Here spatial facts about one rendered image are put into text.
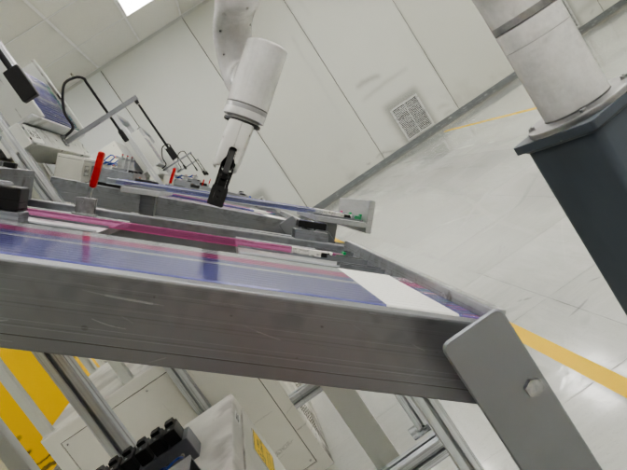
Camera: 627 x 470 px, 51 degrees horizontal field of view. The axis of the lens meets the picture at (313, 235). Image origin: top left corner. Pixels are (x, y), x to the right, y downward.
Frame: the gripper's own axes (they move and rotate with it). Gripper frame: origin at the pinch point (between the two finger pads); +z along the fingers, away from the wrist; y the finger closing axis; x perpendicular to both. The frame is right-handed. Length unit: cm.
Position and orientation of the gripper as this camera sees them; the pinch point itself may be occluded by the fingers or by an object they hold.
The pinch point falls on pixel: (217, 195)
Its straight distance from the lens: 133.2
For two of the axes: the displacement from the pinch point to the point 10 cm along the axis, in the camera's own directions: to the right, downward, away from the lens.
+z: -3.2, 9.5, 0.2
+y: 1.3, 0.7, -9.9
